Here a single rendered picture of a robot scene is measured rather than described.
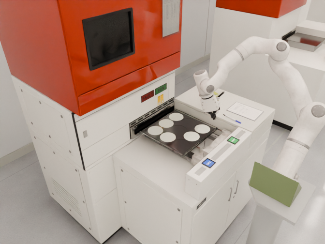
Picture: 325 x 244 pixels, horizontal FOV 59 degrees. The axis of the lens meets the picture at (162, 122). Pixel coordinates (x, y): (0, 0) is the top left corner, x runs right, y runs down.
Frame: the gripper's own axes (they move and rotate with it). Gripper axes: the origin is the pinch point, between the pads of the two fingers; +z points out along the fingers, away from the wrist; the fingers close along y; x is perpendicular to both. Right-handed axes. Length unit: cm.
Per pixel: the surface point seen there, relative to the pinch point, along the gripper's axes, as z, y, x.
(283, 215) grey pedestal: 30, 29, -57
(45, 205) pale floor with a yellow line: 48, -161, -12
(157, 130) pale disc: -2.4, -36.4, -8.0
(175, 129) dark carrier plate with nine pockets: 1.6, -25.8, -3.8
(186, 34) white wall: 22, -55, 283
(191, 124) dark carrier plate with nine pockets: 4.9, -16.7, 2.9
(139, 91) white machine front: -31.0, -38.6, -4.3
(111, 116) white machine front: -29, -52, -24
